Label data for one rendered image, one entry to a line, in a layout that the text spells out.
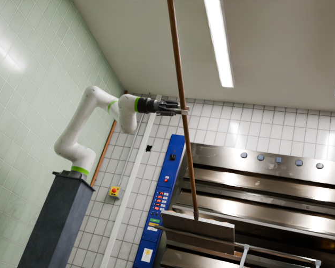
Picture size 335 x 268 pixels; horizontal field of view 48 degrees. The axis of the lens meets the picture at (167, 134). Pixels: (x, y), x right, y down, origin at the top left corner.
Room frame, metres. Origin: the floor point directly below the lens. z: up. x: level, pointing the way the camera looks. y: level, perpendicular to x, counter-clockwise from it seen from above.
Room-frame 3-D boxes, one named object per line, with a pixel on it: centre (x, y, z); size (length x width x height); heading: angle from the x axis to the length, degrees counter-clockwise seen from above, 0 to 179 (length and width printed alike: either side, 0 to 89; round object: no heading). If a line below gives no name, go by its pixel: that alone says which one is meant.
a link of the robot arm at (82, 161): (2.51, 0.51, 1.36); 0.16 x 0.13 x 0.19; 119
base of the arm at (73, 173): (2.54, 0.55, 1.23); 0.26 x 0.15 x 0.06; 70
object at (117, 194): (3.51, 0.31, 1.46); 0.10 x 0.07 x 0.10; 68
